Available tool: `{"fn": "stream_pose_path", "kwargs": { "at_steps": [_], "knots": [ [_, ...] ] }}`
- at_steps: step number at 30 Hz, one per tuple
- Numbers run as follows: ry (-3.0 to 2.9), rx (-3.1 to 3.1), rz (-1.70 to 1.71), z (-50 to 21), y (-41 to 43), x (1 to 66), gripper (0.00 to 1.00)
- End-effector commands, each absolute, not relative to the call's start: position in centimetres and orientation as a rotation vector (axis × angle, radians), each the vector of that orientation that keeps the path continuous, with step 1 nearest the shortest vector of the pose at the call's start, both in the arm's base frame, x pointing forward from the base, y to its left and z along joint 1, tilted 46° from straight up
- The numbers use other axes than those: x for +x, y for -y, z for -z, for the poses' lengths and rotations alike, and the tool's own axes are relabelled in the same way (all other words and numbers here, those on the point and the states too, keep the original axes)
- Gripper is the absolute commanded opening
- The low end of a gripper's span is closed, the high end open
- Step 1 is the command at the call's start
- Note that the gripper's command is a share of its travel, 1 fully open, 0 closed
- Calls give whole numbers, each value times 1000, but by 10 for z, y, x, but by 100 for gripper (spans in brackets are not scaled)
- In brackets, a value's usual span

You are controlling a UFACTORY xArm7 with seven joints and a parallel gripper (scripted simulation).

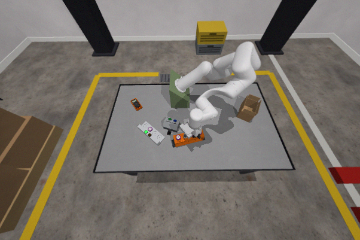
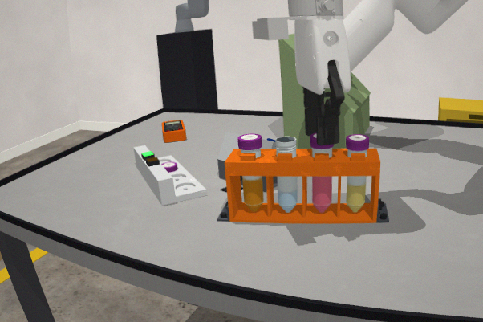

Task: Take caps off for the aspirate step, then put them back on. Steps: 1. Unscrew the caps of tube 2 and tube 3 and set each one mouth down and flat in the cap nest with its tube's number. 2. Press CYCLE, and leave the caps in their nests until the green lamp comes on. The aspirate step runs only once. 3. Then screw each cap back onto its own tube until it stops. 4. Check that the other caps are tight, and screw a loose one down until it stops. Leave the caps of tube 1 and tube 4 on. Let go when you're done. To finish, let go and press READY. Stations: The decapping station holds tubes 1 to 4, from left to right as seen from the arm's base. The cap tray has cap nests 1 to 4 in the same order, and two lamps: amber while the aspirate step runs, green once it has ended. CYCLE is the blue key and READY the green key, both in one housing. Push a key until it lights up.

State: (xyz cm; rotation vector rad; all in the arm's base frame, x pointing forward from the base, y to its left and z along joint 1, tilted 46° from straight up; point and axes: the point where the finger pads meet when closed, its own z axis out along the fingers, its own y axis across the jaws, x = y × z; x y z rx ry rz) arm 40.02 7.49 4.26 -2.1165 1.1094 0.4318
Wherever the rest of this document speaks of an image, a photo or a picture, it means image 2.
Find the purple screw cap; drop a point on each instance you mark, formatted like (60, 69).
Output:
(357, 142)
(249, 141)
(313, 143)
(170, 166)

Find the orange test tube rack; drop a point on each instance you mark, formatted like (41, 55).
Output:
(304, 165)

